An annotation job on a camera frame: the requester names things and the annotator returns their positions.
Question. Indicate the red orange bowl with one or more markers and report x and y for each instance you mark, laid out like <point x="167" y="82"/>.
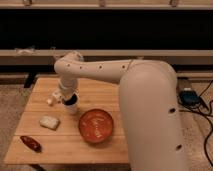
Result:
<point x="96" y="126"/>

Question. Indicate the black eraser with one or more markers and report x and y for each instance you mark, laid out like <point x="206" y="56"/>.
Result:
<point x="71" y="101"/>

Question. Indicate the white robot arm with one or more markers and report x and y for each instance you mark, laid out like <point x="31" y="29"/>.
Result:
<point x="148" y="106"/>

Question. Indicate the blue power adapter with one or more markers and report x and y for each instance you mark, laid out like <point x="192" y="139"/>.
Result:
<point x="189" y="97"/>

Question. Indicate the grey metal rail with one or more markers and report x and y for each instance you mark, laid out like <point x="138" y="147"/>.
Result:
<point x="22" y="57"/>

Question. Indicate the wooden cutting board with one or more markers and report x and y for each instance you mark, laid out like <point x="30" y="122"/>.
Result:
<point x="65" y="144"/>

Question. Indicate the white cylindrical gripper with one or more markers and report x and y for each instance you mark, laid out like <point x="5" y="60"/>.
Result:
<point x="68" y="86"/>

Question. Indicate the white ceramic cup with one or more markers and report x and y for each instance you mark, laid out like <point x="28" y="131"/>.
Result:
<point x="71" y="109"/>

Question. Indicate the dark red chili pepper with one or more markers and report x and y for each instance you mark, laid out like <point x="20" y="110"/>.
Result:
<point x="31" y="143"/>

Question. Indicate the white folded cloth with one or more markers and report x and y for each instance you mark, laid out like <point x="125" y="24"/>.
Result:
<point x="49" y="122"/>

